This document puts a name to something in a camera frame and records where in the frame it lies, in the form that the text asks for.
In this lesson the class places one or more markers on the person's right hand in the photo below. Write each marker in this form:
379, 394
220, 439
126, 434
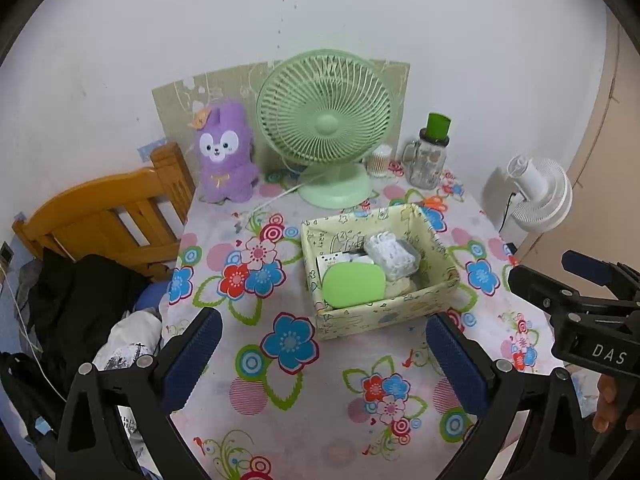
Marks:
612, 405

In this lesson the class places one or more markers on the glass mug with green lid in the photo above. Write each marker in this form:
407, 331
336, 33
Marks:
425, 165

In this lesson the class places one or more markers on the cotton swab jar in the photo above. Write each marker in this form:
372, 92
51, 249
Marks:
380, 162

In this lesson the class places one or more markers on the white printed shirt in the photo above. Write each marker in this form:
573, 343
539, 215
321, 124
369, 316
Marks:
125, 345

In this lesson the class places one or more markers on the cream tall carton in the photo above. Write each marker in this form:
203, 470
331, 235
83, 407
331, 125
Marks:
332, 260

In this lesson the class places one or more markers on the cream round case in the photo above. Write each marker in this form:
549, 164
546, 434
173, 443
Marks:
400, 287

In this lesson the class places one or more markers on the wall socket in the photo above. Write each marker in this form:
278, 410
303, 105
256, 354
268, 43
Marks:
6, 252

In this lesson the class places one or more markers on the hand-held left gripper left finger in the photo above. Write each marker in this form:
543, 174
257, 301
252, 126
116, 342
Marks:
197, 355

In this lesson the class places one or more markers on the beige printed board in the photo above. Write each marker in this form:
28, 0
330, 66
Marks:
220, 85

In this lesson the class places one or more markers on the white mesh packet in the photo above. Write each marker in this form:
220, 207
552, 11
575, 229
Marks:
392, 255

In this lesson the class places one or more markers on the beige door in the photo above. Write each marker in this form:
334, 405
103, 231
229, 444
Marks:
610, 185

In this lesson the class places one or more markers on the green desk fan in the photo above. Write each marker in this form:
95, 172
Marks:
325, 125

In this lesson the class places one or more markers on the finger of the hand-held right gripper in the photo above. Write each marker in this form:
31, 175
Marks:
550, 292
587, 265

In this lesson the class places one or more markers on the green case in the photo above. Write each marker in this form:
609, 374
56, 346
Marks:
352, 285

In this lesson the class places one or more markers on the white standing fan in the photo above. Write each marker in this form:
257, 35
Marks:
540, 195

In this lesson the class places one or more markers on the printed storage box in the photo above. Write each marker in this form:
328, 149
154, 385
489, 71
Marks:
380, 317

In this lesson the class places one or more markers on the light blue paper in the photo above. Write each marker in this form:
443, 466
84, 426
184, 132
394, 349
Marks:
150, 149

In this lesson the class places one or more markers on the black bag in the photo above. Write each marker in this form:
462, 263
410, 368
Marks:
25, 400

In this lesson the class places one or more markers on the floral tablecloth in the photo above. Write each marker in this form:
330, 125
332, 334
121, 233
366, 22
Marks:
325, 410

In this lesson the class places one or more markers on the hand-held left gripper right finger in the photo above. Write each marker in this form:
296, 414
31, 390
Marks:
457, 360

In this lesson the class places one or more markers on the black clothing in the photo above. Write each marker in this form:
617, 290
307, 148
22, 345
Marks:
85, 300

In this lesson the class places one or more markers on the wooden chair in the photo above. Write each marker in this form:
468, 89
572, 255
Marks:
100, 205

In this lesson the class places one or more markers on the purple plush toy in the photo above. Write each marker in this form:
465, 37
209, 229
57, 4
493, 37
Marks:
225, 175

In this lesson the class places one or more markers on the blue cloth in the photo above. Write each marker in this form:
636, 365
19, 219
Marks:
150, 295

